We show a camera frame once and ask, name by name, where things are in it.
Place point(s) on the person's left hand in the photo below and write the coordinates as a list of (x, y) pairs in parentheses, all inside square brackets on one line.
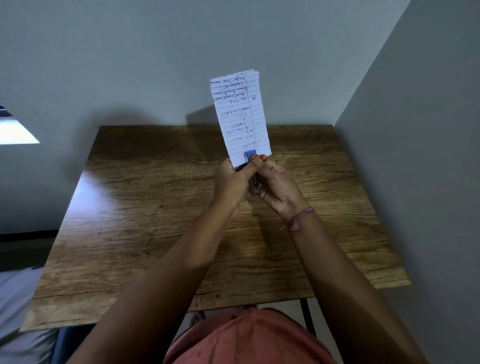
[(228, 185)]

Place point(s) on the person's right hand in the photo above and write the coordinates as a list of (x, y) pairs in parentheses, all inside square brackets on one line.
[(279, 191)]

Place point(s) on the person's left thumb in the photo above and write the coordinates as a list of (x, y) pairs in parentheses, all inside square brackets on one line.
[(246, 167)]

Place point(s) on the person's right thumb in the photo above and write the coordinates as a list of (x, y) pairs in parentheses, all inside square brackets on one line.
[(258, 161)]

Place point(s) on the small blue stapler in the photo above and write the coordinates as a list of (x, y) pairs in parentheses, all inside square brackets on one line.
[(250, 156)]

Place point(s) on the lined handwritten paper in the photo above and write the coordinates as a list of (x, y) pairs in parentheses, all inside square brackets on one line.
[(242, 116)]

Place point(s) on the person's left forearm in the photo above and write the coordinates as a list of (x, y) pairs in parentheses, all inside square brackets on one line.
[(157, 285)]

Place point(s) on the person's right forearm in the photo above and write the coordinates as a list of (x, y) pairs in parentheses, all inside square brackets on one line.
[(348, 288)]

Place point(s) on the black metal table leg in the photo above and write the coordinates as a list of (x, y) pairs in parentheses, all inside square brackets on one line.
[(308, 317)]

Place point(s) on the salmon pink shirt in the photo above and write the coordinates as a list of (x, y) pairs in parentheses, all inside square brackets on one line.
[(247, 339)]

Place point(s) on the bright window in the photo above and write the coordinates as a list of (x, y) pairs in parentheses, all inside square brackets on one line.
[(15, 129)]

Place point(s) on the dark blue seat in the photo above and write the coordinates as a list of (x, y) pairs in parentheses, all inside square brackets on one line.
[(71, 343)]

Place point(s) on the grey fabric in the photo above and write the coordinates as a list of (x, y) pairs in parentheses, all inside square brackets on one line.
[(22, 318)]

